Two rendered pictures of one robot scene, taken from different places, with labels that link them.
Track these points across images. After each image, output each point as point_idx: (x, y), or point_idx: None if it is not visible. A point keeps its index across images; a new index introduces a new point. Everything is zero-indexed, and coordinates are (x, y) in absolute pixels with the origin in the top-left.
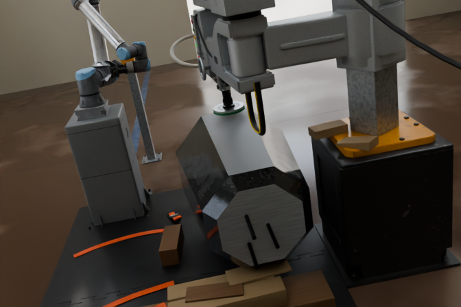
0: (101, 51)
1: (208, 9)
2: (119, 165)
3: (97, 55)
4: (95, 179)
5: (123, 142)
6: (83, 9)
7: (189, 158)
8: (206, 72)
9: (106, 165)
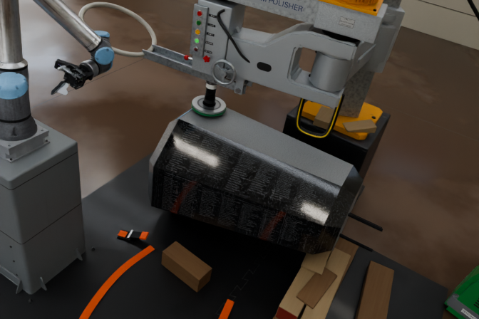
0: (20, 43)
1: (236, 5)
2: (70, 203)
3: (13, 52)
4: (40, 234)
5: (79, 171)
6: None
7: (214, 172)
8: (204, 72)
9: (56, 210)
